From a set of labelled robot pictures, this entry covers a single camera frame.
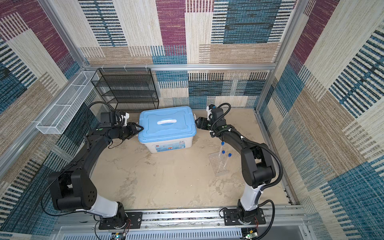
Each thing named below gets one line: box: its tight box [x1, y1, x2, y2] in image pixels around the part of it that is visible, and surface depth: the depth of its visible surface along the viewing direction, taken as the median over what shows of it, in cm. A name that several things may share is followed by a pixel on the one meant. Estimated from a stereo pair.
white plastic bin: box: [140, 136, 194, 154], surface depth 93 cm
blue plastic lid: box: [138, 106, 197, 143], surface depth 91 cm
